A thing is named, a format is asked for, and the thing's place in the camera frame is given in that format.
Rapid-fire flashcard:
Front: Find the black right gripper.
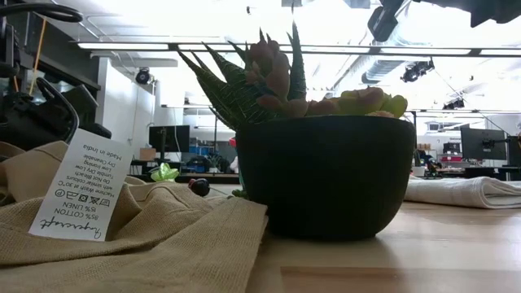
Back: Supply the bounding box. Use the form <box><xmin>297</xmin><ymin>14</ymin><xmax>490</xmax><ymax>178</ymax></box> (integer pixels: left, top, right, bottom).
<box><xmin>367</xmin><ymin>0</ymin><xmax>521</xmax><ymax>43</ymax></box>

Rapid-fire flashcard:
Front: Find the black toy cherry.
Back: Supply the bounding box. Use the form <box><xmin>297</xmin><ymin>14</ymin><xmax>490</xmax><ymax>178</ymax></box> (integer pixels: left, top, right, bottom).
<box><xmin>190</xmin><ymin>177</ymin><xmax>211</xmax><ymax>198</ymax></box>

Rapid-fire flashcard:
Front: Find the light green toy pepper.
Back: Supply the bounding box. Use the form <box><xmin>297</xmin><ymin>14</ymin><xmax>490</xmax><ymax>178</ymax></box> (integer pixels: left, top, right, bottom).
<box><xmin>150</xmin><ymin>162</ymin><xmax>180</xmax><ymax>183</ymax></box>

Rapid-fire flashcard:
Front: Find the black ceiling device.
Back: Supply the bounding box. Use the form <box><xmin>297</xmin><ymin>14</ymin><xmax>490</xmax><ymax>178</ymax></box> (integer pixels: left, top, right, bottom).
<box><xmin>442</xmin><ymin>97</ymin><xmax>466</xmax><ymax>111</ymax></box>
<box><xmin>401</xmin><ymin>59</ymin><xmax>436</xmax><ymax>84</ymax></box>

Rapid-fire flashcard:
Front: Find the black computer monitor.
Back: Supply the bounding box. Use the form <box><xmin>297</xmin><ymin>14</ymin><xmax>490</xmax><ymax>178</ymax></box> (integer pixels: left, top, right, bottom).
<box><xmin>148</xmin><ymin>125</ymin><xmax>191</xmax><ymax>154</ymax></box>
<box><xmin>460</xmin><ymin>127</ymin><xmax>508</xmax><ymax>161</ymax></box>
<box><xmin>506</xmin><ymin>136</ymin><xmax>521</xmax><ymax>167</ymax></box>

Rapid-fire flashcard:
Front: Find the succulent plant in black pot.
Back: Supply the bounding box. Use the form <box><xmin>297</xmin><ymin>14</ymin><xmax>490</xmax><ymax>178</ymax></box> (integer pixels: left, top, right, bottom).
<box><xmin>177</xmin><ymin>22</ymin><xmax>417</xmax><ymax>241</ymax></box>

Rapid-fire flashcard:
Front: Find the white plaid folded towel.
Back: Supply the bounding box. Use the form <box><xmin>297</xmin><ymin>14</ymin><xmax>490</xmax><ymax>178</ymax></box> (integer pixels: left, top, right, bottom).
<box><xmin>403</xmin><ymin>176</ymin><xmax>521</xmax><ymax>210</ymax></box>

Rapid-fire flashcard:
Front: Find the tan linen cloth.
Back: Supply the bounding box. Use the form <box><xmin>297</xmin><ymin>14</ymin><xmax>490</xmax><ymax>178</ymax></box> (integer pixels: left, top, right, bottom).
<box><xmin>0</xmin><ymin>140</ymin><xmax>269</xmax><ymax>293</ymax></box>

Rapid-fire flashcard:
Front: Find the dark glass cabinet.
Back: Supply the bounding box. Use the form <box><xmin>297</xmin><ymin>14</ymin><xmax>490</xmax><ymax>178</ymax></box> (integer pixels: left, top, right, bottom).
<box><xmin>20</xmin><ymin>24</ymin><xmax>102</xmax><ymax>127</ymax></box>

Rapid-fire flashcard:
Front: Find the white care label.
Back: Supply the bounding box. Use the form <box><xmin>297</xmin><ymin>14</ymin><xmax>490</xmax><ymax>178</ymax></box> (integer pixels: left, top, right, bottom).
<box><xmin>28</xmin><ymin>128</ymin><xmax>135</xmax><ymax>242</ymax></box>

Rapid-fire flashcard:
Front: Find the silver ventilation duct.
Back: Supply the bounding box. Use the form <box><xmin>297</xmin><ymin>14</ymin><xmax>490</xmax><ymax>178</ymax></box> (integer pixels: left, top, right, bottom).
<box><xmin>360</xmin><ymin>59</ymin><xmax>404</xmax><ymax>86</ymax></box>

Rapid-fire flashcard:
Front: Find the black aluminium table frame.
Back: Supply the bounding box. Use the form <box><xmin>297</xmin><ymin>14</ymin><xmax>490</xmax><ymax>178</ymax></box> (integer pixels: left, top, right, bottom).
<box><xmin>129</xmin><ymin>173</ymin><xmax>241</xmax><ymax>184</ymax></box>

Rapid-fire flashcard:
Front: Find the black ceiling camera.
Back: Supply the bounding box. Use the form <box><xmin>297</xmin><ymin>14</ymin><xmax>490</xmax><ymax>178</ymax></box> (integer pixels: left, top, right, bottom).
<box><xmin>135</xmin><ymin>67</ymin><xmax>152</xmax><ymax>85</ymax></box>

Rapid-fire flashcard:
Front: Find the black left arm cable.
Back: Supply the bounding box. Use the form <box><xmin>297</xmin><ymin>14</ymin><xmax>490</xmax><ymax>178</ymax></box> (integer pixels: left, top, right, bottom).
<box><xmin>0</xmin><ymin>2</ymin><xmax>85</xmax><ymax>24</ymax></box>

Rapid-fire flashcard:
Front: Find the yellow cable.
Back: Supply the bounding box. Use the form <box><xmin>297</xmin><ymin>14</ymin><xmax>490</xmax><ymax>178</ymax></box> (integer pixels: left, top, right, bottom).
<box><xmin>28</xmin><ymin>18</ymin><xmax>48</xmax><ymax>97</ymax></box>

